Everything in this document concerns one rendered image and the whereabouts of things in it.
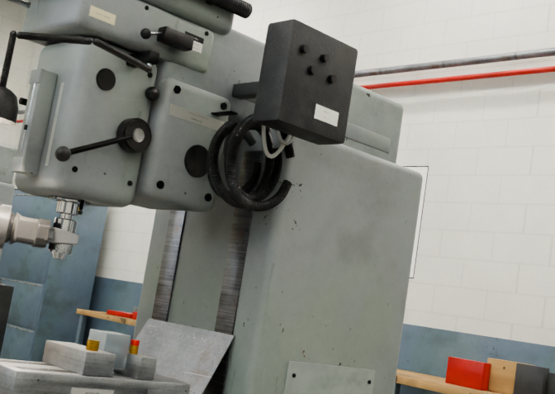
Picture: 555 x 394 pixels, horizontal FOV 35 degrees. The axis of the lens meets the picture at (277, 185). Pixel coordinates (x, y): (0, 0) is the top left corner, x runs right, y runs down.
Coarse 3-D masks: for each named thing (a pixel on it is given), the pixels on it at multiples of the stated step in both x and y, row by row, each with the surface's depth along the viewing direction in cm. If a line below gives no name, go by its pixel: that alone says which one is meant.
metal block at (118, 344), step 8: (88, 336) 159; (96, 336) 157; (104, 336) 155; (112, 336) 156; (120, 336) 157; (128, 336) 158; (104, 344) 155; (112, 344) 156; (120, 344) 157; (128, 344) 158; (112, 352) 156; (120, 352) 157; (120, 360) 157
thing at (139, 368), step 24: (0, 360) 149; (144, 360) 155; (0, 384) 142; (24, 384) 140; (48, 384) 143; (72, 384) 146; (96, 384) 148; (120, 384) 152; (144, 384) 155; (168, 384) 158
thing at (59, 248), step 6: (54, 222) 177; (60, 228) 176; (66, 228) 176; (72, 228) 177; (54, 246) 176; (60, 246) 176; (66, 246) 176; (72, 246) 178; (60, 252) 175; (66, 252) 176
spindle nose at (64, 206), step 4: (60, 200) 177; (60, 204) 177; (64, 204) 177; (68, 204) 177; (72, 204) 177; (76, 204) 178; (56, 208) 178; (60, 208) 177; (64, 208) 176; (68, 208) 177; (72, 208) 177; (76, 208) 178; (64, 212) 176; (68, 212) 176; (72, 212) 177; (76, 212) 178
